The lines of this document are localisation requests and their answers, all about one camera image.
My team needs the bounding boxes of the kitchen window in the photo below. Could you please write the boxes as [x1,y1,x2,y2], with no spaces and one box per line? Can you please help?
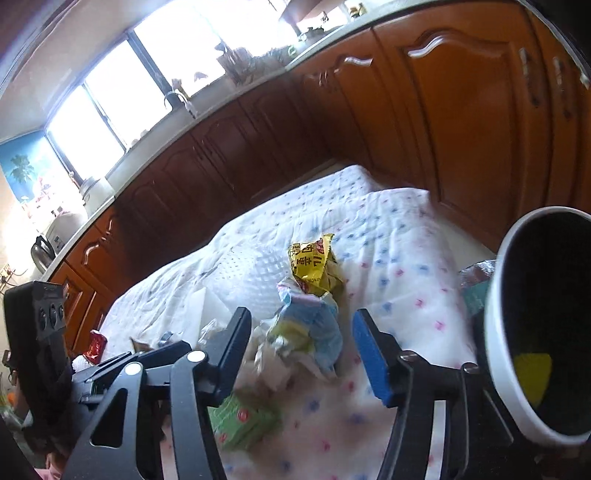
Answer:
[46,1,296,183]

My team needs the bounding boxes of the white foam fruit net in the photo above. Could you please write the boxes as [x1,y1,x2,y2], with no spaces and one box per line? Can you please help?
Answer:
[209,247,290,320]

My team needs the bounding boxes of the red snack wrapper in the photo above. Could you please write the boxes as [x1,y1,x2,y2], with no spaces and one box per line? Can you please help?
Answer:
[83,330,108,365]

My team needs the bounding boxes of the black tracker camera box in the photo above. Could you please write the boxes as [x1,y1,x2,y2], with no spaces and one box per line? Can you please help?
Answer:
[4,281,68,376]

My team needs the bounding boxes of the floral white tablecloth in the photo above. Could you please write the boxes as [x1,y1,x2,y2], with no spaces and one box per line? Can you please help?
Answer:
[100,166,475,479]

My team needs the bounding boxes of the brown lower kitchen cabinets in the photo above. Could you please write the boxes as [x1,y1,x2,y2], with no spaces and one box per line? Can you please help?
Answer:
[48,1,590,354]

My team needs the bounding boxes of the light blue wrapper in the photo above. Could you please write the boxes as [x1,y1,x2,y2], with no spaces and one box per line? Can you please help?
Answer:
[266,277,344,380]

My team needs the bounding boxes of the steel electric kettle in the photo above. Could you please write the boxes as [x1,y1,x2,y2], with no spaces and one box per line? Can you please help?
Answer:
[30,235,55,273]

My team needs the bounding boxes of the white pot on counter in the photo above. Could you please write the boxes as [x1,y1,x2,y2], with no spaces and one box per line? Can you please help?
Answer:
[79,177,114,217]

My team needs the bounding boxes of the chrome sink faucet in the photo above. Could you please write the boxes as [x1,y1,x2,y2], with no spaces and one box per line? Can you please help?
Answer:
[164,79,198,119]

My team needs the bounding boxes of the green juice carton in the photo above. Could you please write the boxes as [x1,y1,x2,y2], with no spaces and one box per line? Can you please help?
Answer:
[207,394,281,451]

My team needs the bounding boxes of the yellow noodle wrapper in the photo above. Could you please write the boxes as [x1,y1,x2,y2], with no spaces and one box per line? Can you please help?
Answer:
[288,234,342,297]

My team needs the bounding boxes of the black white trash bin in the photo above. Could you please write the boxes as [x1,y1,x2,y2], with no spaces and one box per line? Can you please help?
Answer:
[484,206,590,447]

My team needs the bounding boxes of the yellow foam fruit net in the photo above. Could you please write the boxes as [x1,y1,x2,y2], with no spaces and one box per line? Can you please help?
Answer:
[513,353,552,408]

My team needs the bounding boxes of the white rice cooker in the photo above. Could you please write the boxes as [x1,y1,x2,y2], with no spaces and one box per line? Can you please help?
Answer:
[46,209,88,255]

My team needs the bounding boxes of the utensil holder on counter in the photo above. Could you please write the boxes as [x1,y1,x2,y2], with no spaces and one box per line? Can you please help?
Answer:
[215,40,256,86]

